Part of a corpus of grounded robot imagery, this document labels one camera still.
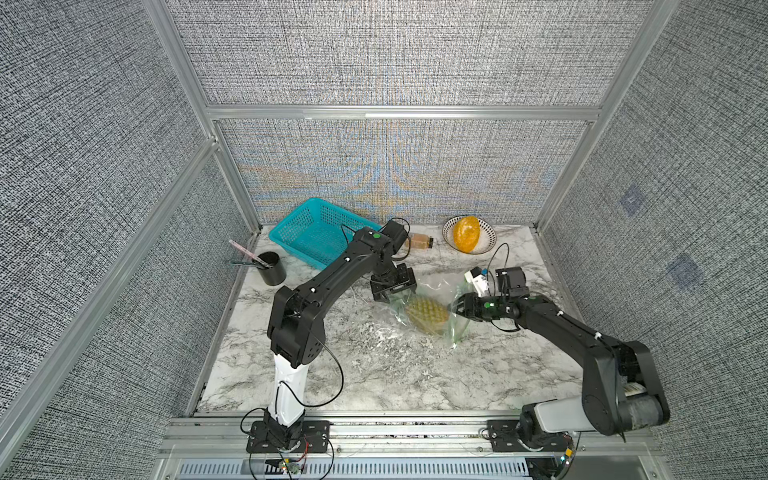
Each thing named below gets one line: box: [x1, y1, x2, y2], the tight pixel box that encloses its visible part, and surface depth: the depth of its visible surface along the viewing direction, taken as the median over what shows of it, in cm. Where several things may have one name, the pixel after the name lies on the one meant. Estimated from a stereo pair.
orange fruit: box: [453, 215, 481, 253], surface depth 112 cm
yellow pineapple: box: [405, 296, 449, 333], surface depth 88 cm
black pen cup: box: [258, 251, 287, 286], surface depth 102 cm
